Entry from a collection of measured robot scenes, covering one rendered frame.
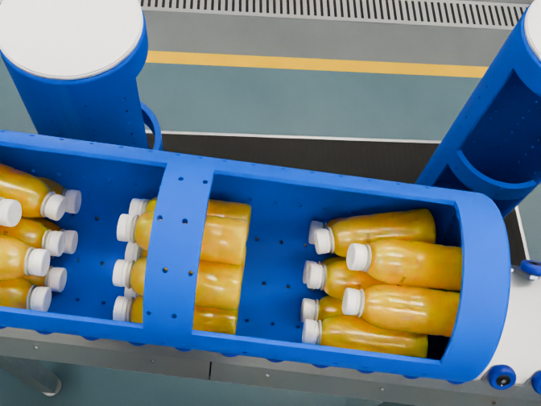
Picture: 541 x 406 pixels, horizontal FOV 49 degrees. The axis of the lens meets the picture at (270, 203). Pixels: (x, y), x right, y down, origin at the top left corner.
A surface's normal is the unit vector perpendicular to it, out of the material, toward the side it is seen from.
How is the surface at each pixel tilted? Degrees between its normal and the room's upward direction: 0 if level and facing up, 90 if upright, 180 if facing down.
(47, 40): 0
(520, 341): 0
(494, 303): 29
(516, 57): 90
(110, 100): 90
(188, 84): 0
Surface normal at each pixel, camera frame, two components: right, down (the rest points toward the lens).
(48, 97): -0.19, 0.87
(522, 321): 0.09, -0.44
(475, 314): 0.01, 0.18
